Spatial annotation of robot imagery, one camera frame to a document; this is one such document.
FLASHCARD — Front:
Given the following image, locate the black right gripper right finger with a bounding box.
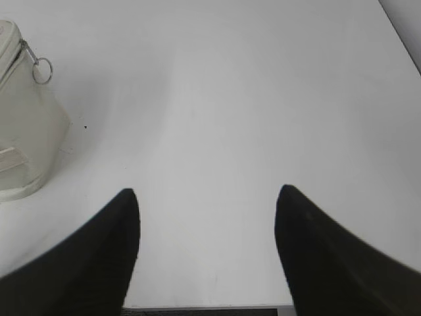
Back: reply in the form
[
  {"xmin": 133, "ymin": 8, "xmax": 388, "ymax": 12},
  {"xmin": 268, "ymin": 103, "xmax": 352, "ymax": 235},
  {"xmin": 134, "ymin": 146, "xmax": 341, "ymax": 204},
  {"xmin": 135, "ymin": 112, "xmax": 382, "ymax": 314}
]
[{"xmin": 274, "ymin": 184, "xmax": 420, "ymax": 315}]

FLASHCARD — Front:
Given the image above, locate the cream canvas zipper bag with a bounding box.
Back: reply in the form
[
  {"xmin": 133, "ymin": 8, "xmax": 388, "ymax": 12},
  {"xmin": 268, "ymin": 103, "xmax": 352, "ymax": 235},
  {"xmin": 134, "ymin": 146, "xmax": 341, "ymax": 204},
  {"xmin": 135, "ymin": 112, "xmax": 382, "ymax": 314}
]
[{"xmin": 1, "ymin": 20, "xmax": 70, "ymax": 202}]

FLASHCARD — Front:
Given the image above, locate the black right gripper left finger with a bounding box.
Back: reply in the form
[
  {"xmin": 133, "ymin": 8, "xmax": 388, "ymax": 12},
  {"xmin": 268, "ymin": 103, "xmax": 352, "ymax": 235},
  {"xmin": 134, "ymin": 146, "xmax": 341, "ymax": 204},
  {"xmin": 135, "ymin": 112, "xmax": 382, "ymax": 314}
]
[{"xmin": 1, "ymin": 189, "xmax": 140, "ymax": 315}]

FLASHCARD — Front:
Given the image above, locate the silver zipper pull ring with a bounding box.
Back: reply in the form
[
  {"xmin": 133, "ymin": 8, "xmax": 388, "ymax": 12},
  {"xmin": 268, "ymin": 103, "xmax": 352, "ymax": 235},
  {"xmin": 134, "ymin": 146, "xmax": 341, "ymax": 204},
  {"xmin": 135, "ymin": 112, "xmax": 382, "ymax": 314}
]
[{"xmin": 21, "ymin": 39, "xmax": 54, "ymax": 85}]

